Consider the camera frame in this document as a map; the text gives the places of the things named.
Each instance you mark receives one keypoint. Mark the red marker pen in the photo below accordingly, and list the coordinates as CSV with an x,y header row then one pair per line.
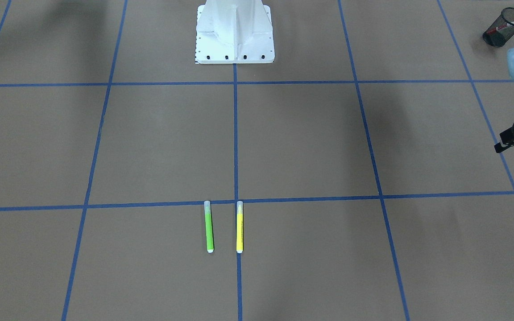
x,y
501,29

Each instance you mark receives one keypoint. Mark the black mesh pen cup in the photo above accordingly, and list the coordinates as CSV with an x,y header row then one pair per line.
x,y
499,40

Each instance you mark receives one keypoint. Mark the yellow highlighter pen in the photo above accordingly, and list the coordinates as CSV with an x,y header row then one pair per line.
x,y
239,228

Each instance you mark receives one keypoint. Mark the green highlighter pen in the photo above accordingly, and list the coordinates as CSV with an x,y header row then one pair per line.
x,y
208,227

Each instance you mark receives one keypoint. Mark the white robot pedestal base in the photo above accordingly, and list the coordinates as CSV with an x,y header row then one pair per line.
x,y
234,32

